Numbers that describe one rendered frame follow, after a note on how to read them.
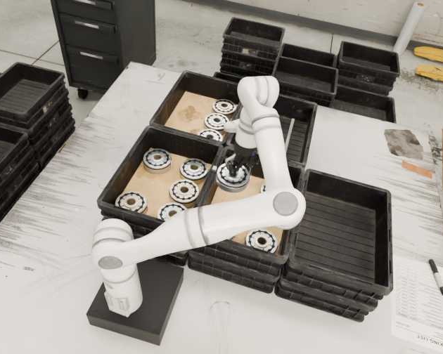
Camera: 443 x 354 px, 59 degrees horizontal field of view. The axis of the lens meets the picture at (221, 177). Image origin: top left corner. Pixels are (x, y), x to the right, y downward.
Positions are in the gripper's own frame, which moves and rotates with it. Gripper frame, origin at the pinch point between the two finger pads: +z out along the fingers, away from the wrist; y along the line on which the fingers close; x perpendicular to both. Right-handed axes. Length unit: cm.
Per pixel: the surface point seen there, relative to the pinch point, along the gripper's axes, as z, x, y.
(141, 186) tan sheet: 16.9, 21.4, -25.4
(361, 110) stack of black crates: 61, 60, 142
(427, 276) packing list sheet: 30, -49, 53
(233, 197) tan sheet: 16.8, 3.6, 1.6
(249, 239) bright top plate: 13.9, -15.5, -4.0
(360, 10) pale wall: 71, 194, 274
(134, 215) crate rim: 7.3, 3.5, -34.4
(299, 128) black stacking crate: 17, 24, 47
